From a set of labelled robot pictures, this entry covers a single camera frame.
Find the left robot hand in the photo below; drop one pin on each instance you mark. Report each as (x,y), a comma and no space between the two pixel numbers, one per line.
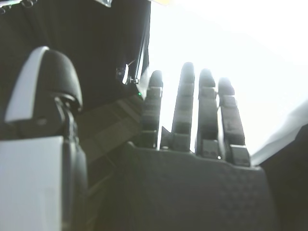
(183,192)

